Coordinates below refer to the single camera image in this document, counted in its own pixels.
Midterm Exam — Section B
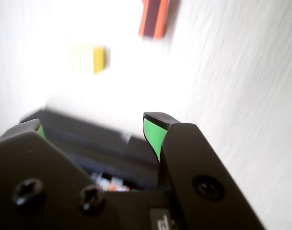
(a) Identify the patterned USB stick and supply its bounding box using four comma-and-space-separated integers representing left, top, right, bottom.
90, 171, 131, 192

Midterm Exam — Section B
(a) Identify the black cardboard box tray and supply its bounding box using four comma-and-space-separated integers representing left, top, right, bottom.
19, 107, 161, 192

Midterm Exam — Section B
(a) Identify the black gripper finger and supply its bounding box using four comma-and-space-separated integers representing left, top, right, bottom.
0, 118, 105, 230

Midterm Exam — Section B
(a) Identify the yellow wooden cube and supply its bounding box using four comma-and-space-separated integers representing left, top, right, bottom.
69, 45, 111, 75

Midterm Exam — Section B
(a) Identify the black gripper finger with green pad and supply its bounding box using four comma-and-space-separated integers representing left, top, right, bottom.
142, 112, 267, 230

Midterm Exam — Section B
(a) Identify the red and white carton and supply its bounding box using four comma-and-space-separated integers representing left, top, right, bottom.
137, 0, 172, 41

